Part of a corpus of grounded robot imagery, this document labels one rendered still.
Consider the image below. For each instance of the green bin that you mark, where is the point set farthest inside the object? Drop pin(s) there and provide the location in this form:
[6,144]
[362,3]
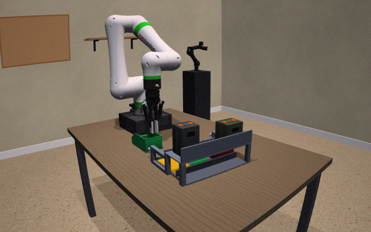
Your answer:
[143,142]

